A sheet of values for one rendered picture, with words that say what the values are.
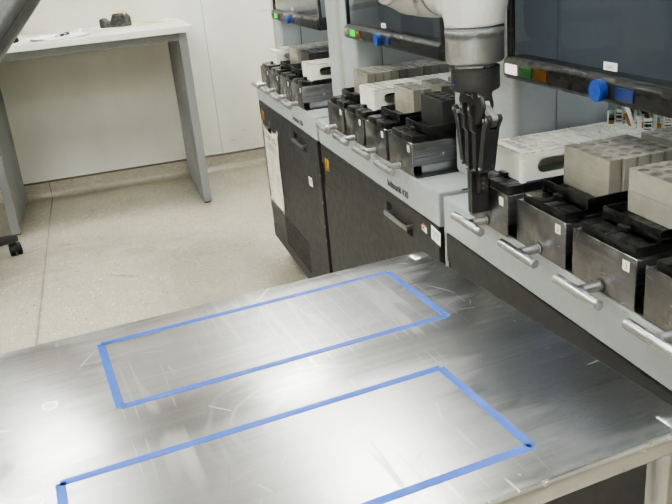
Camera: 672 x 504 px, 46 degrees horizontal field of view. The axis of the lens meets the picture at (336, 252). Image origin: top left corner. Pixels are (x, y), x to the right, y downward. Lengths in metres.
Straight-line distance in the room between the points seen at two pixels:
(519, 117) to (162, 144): 3.51
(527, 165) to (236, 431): 0.75
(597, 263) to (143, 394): 0.61
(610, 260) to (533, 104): 0.43
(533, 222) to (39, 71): 3.74
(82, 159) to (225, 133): 0.83
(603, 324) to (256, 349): 0.50
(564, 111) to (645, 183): 0.38
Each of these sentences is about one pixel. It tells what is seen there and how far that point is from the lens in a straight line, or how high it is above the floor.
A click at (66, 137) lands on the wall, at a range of 4.70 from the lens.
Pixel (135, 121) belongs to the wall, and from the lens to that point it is 4.69.
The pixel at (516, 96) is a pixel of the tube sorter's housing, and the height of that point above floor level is 0.93.
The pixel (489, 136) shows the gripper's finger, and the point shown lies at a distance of 1.23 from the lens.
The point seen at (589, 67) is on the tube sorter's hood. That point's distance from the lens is 1.18.
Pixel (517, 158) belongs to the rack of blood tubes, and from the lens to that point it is 1.28.
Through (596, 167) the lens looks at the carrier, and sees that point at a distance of 1.18.
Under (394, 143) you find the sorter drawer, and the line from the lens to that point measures 1.70.
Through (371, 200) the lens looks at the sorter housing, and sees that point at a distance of 1.91.
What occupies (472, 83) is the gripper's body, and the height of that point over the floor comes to 0.98.
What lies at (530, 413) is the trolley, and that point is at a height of 0.82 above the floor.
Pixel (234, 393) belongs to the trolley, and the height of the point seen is 0.82.
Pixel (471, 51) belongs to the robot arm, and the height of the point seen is 1.03.
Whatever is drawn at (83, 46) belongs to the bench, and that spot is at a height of 0.85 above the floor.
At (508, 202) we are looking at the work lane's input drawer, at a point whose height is 0.80.
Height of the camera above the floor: 1.19
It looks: 21 degrees down
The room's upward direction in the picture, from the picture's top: 5 degrees counter-clockwise
